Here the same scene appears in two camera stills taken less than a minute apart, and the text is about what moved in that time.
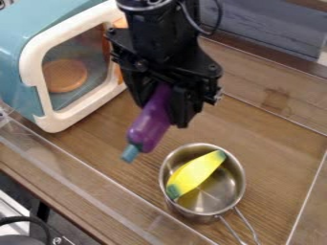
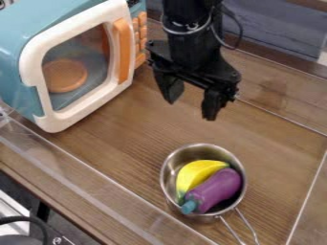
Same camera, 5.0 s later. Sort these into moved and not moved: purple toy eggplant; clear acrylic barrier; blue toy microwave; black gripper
Moved: purple toy eggplant; black gripper
Not moved: blue toy microwave; clear acrylic barrier
